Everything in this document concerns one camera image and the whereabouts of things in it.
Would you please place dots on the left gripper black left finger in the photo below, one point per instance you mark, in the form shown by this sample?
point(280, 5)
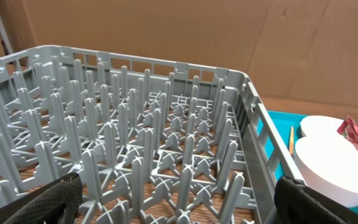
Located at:
point(56, 202)

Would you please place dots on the white round plate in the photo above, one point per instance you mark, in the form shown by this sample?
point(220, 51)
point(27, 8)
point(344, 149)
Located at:
point(321, 131)

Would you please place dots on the grey plastic dishwasher rack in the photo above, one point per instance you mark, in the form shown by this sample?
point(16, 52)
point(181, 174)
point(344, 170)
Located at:
point(154, 141)

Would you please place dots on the wooden chopstick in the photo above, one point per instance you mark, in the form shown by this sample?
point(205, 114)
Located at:
point(291, 140)

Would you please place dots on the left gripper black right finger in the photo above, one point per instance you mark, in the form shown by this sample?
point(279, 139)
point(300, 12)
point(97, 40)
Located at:
point(297, 203)

